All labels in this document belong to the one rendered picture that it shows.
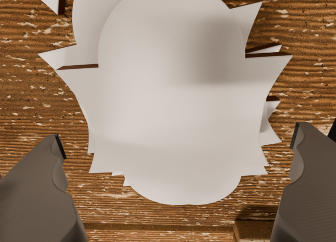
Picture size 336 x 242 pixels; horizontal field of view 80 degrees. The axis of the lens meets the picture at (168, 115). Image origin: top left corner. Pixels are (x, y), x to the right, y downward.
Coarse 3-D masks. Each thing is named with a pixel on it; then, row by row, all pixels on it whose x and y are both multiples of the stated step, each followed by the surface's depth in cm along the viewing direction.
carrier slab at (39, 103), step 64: (0, 0) 15; (256, 0) 15; (320, 0) 15; (0, 64) 17; (320, 64) 17; (0, 128) 20; (64, 128) 20; (320, 128) 20; (128, 192) 24; (256, 192) 24
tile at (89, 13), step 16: (80, 0) 10; (96, 0) 10; (112, 0) 10; (80, 16) 10; (96, 16) 10; (240, 16) 10; (80, 32) 11; (96, 32) 11; (64, 48) 11; (80, 48) 11; (96, 48) 11; (64, 64) 12; (80, 64) 12
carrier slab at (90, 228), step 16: (96, 224) 28; (112, 224) 28; (128, 224) 28; (144, 224) 28; (96, 240) 29; (112, 240) 29; (128, 240) 29; (144, 240) 29; (160, 240) 29; (176, 240) 28; (192, 240) 28; (208, 240) 28; (224, 240) 28
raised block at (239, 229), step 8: (240, 224) 25; (248, 224) 25; (256, 224) 25; (264, 224) 25; (272, 224) 25; (240, 232) 24; (248, 232) 24; (256, 232) 24; (264, 232) 24; (240, 240) 24; (248, 240) 24; (256, 240) 24; (264, 240) 24
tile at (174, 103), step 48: (144, 0) 9; (192, 0) 9; (144, 48) 10; (192, 48) 10; (240, 48) 10; (96, 96) 11; (144, 96) 11; (192, 96) 11; (240, 96) 11; (96, 144) 13; (144, 144) 13; (192, 144) 13; (240, 144) 13; (144, 192) 15; (192, 192) 15
